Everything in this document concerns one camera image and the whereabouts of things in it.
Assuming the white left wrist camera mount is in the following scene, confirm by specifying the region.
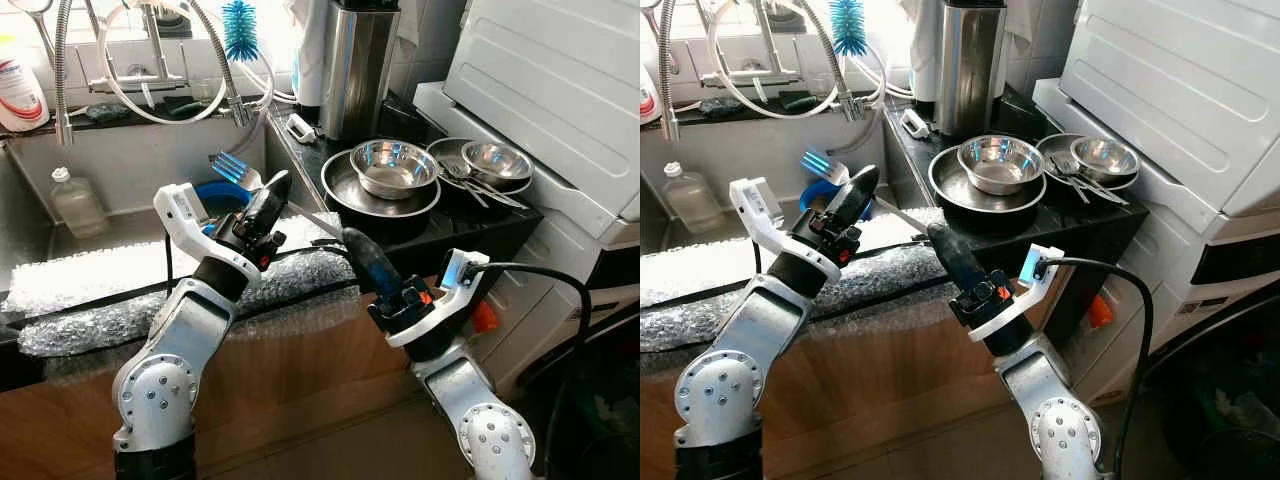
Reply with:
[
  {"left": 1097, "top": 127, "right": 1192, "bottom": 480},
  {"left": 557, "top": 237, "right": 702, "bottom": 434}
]
[
  {"left": 728, "top": 177, "right": 843, "bottom": 284},
  {"left": 153, "top": 183, "right": 263, "bottom": 291}
]

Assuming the white countertop appliance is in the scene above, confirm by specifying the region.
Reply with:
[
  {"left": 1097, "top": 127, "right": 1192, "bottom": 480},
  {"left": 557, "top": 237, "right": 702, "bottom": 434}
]
[
  {"left": 442, "top": 0, "right": 641, "bottom": 221},
  {"left": 1058, "top": 0, "right": 1280, "bottom": 216}
]

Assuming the clear drain tube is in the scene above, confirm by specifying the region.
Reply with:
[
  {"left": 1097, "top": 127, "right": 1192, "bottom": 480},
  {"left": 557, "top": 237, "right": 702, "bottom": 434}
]
[
  {"left": 210, "top": 110, "right": 273, "bottom": 166},
  {"left": 830, "top": 105, "right": 886, "bottom": 156}
]

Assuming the white flexible hose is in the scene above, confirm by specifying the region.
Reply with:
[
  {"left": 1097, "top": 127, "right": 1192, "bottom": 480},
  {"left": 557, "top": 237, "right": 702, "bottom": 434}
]
[
  {"left": 707, "top": 0, "right": 913, "bottom": 121},
  {"left": 97, "top": 0, "right": 301, "bottom": 126}
]

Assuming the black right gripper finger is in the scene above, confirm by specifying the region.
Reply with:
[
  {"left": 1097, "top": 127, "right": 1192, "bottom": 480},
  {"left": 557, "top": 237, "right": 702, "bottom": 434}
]
[
  {"left": 933, "top": 223, "right": 991, "bottom": 289},
  {"left": 926, "top": 223, "right": 977, "bottom": 298},
  {"left": 342, "top": 229, "right": 393, "bottom": 301},
  {"left": 348, "top": 229, "right": 406, "bottom": 293}
]

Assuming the large steel plate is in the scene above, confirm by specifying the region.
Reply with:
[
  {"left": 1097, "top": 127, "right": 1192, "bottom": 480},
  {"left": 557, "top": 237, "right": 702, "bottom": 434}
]
[
  {"left": 928, "top": 143, "right": 1049, "bottom": 214},
  {"left": 322, "top": 148, "right": 441, "bottom": 219}
]

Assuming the blue bottle brush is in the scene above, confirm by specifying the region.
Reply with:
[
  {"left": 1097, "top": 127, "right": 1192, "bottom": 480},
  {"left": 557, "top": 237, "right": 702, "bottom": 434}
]
[
  {"left": 221, "top": 0, "right": 261, "bottom": 63},
  {"left": 828, "top": 0, "right": 869, "bottom": 58}
]

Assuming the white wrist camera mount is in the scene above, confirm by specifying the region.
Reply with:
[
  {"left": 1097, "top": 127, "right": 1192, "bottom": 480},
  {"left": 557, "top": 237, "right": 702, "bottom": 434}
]
[
  {"left": 965, "top": 243, "right": 1066, "bottom": 343},
  {"left": 385, "top": 248, "right": 491, "bottom": 349},
  {"left": 153, "top": 183, "right": 263, "bottom": 291},
  {"left": 728, "top": 177, "right": 843, "bottom": 284}
]

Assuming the wooden cabinet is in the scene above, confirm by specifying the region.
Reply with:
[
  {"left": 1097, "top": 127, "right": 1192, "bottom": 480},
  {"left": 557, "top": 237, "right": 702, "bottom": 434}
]
[
  {"left": 0, "top": 285, "right": 441, "bottom": 480},
  {"left": 640, "top": 285, "right": 1011, "bottom": 476}
]

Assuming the steel plate under small bowl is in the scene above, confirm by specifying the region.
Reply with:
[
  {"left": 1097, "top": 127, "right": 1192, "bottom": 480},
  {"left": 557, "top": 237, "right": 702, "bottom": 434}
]
[
  {"left": 428, "top": 137, "right": 534, "bottom": 196},
  {"left": 1035, "top": 133, "right": 1141, "bottom": 191}
]

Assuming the white washing machine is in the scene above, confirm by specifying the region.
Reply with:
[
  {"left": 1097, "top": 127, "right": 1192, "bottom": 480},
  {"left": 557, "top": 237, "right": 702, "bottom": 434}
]
[
  {"left": 1030, "top": 78, "right": 1280, "bottom": 401},
  {"left": 413, "top": 80, "right": 641, "bottom": 401}
]

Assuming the large steel bowl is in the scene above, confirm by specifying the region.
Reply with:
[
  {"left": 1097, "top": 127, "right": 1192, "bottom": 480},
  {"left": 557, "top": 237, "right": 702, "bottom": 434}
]
[
  {"left": 350, "top": 138, "right": 439, "bottom": 201},
  {"left": 957, "top": 134, "right": 1046, "bottom": 196}
]

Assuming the chrome sink faucet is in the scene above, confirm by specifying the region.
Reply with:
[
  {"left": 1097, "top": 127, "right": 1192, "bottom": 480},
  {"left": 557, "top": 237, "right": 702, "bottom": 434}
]
[
  {"left": 50, "top": 0, "right": 261, "bottom": 149},
  {"left": 655, "top": 0, "right": 871, "bottom": 143}
]

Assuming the stainless steel sink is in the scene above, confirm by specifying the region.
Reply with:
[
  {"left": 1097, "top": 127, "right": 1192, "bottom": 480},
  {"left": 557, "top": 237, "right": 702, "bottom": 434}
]
[
  {"left": 0, "top": 110, "right": 321, "bottom": 266},
  {"left": 640, "top": 105, "right": 936, "bottom": 266}
]

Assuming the clear glass bottle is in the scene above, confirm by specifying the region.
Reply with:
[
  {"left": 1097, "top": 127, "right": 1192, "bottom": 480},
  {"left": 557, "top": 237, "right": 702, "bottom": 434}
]
[
  {"left": 663, "top": 162, "right": 721, "bottom": 234},
  {"left": 50, "top": 167, "right": 109, "bottom": 239}
]

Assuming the blue plastic bowl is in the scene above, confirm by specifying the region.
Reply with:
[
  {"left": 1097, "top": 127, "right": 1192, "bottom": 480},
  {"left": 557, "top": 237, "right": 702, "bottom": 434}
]
[
  {"left": 800, "top": 178, "right": 873, "bottom": 223},
  {"left": 193, "top": 180, "right": 253, "bottom": 236}
]

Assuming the bubble wrap sheet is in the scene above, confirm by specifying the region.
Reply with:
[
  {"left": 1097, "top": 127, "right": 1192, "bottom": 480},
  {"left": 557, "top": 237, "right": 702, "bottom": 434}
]
[
  {"left": 640, "top": 205, "right": 961, "bottom": 353},
  {"left": 0, "top": 210, "right": 361, "bottom": 359}
]

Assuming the small steel bowl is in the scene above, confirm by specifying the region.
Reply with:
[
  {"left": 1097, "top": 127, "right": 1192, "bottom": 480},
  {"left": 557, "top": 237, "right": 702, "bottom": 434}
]
[
  {"left": 462, "top": 141, "right": 533, "bottom": 183},
  {"left": 1070, "top": 137, "right": 1141, "bottom": 179}
]

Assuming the stainless steel cylinder container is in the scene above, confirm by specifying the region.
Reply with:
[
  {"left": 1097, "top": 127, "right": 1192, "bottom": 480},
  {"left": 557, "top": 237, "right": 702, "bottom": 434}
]
[
  {"left": 935, "top": 0, "right": 1008, "bottom": 138},
  {"left": 318, "top": 0, "right": 402, "bottom": 142}
]

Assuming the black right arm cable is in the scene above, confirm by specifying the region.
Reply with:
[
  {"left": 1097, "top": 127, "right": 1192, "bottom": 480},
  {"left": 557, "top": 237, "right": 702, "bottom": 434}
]
[
  {"left": 1045, "top": 256, "right": 1176, "bottom": 480},
  {"left": 468, "top": 262, "right": 593, "bottom": 480}
]

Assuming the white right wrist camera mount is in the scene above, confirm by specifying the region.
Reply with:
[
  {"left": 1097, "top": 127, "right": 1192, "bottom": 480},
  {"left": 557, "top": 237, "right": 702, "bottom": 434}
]
[
  {"left": 385, "top": 248, "right": 491, "bottom": 349},
  {"left": 965, "top": 243, "right": 1066, "bottom": 343}
]

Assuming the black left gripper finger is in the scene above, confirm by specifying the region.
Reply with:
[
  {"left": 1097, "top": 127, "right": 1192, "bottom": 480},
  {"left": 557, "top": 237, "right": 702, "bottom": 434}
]
[
  {"left": 824, "top": 166, "right": 869, "bottom": 223},
  {"left": 260, "top": 172, "right": 293, "bottom": 238},
  {"left": 243, "top": 172, "right": 288, "bottom": 229},
  {"left": 842, "top": 166, "right": 881, "bottom": 229}
]

